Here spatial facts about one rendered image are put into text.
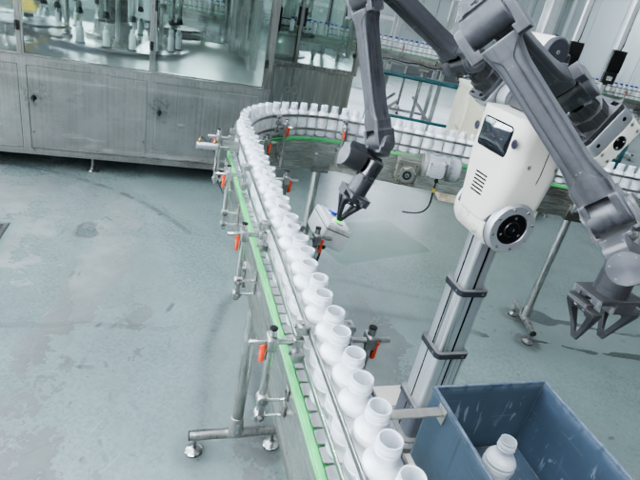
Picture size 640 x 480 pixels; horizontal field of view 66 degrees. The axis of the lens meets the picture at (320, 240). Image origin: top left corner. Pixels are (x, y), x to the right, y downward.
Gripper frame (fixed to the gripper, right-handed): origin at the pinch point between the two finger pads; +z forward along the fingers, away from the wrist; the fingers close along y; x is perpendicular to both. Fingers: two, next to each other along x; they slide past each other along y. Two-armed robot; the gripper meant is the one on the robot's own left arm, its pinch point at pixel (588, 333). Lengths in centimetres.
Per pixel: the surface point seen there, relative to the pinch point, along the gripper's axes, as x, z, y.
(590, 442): -0.6, 28.9, 15.4
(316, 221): 71, 12, -32
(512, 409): 16.3, 35.7, 9.8
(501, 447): 4.2, 33.7, -2.7
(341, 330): 11.0, 7.1, -43.7
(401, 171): 173, 26, 46
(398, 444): -14.1, 7.7, -43.0
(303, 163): 197, 34, -2
